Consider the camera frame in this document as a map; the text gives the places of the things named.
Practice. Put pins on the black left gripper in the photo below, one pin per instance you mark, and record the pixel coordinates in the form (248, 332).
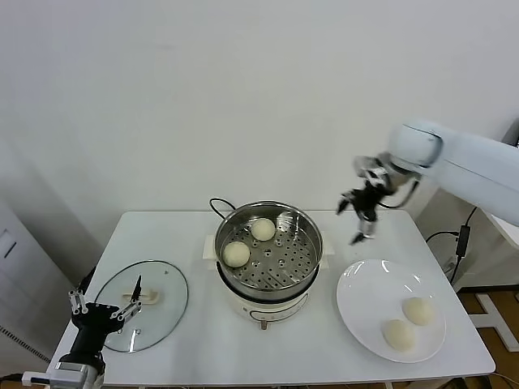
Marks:
(95, 322)

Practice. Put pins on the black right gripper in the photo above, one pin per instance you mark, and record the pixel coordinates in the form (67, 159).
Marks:
(367, 200)

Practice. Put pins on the round glass pot lid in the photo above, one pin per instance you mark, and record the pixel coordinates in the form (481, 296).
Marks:
(166, 291)

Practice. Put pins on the white steamed baozi bun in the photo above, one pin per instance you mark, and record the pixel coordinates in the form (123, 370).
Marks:
(236, 254)
(399, 335)
(263, 229)
(419, 312)

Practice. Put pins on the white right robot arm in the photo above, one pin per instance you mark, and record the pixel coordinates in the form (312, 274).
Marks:
(466, 162)

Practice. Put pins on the perforated stainless steamer basket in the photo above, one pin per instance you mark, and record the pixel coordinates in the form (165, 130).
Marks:
(284, 259)

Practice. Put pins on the large white round plate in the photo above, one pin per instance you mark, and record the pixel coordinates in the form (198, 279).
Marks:
(365, 291)

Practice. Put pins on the white electric cooker pot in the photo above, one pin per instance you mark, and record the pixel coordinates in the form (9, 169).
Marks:
(267, 310)

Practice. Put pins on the white side desk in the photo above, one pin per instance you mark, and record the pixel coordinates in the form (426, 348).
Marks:
(496, 320)

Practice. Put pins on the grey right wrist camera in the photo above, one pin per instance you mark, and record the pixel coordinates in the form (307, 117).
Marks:
(367, 166)

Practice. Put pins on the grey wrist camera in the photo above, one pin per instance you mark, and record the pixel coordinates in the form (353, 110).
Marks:
(367, 166)
(75, 370)

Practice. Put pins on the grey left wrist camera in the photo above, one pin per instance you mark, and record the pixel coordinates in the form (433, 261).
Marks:
(75, 370)

